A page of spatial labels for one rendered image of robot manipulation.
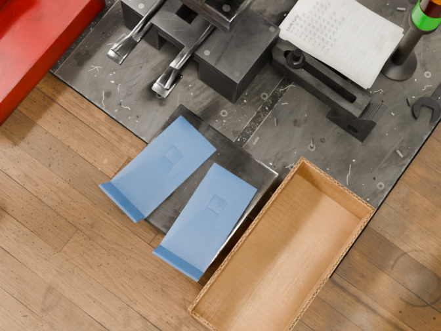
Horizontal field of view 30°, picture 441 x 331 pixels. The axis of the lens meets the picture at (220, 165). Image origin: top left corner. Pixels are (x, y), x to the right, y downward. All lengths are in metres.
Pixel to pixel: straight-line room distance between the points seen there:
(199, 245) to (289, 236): 0.13
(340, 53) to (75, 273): 0.48
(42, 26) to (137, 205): 0.31
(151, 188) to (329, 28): 0.34
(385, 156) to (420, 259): 0.15
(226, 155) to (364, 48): 0.25
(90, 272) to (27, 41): 0.35
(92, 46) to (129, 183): 0.22
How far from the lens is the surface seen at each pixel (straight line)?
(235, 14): 0.97
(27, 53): 1.22
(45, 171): 1.16
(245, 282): 1.12
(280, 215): 1.14
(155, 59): 1.20
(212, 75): 1.14
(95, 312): 1.12
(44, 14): 1.24
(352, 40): 1.19
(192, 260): 1.10
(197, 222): 1.11
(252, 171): 1.13
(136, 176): 1.12
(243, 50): 1.12
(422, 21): 1.09
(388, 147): 1.20
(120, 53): 1.12
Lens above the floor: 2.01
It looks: 74 degrees down
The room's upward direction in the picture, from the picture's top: 11 degrees clockwise
